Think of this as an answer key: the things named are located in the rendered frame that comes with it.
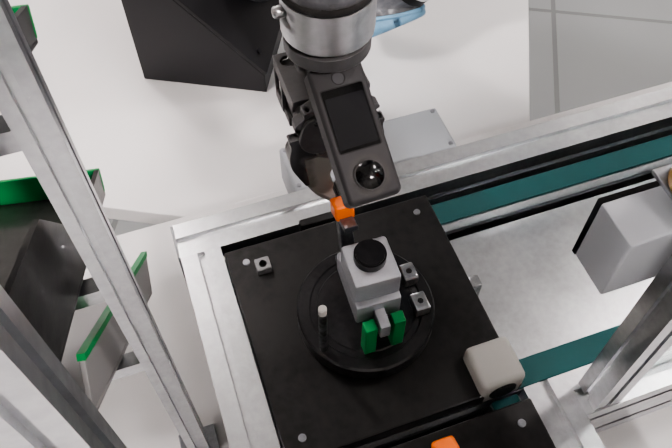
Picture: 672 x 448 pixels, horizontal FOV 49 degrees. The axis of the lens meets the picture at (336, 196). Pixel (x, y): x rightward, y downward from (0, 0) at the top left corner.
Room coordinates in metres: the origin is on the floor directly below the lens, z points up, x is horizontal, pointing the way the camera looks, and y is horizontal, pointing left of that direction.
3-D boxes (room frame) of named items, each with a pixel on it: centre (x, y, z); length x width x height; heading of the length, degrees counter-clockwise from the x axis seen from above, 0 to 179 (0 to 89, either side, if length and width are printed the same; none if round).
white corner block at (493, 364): (0.28, -0.15, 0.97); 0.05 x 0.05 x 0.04; 19
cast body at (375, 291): (0.33, -0.03, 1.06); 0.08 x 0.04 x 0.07; 17
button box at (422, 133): (0.57, -0.04, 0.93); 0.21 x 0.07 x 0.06; 109
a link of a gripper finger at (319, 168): (0.44, 0.02, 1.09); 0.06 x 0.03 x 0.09; 19
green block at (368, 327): (0.29, -0.03, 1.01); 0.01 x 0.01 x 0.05; 19
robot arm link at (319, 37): (0.44, 0.01, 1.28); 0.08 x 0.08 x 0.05
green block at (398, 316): (0.30, -0.06, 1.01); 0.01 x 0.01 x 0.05; 19
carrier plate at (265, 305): (0.34, -0.03, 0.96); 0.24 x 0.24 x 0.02; 19
